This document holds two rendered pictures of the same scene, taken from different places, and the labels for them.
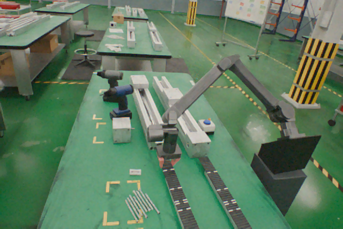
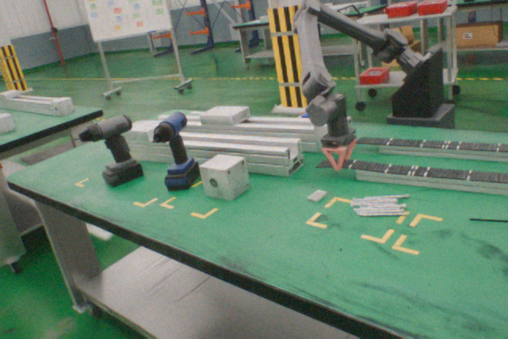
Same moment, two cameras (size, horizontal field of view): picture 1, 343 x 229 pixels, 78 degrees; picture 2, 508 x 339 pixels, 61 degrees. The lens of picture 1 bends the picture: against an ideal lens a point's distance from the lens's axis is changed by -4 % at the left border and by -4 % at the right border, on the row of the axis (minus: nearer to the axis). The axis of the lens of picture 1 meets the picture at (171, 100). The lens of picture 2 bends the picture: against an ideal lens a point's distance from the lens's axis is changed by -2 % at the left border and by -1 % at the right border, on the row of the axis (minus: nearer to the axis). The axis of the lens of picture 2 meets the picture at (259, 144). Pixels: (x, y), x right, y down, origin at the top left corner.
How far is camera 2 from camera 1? 0.83 m
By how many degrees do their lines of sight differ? 32
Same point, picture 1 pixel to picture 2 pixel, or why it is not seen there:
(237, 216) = (469, 146)
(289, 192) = not seen: hidden behind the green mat
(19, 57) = not seen: outside the picture
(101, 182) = (299, 228)
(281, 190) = not seen: hidden behind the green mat
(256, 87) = (354, 25)
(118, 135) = (233, 181)
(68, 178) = (255, 256)
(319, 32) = not seen: outside the picture
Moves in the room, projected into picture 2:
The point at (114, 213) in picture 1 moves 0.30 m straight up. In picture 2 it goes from (371, 229) to (359, 99)
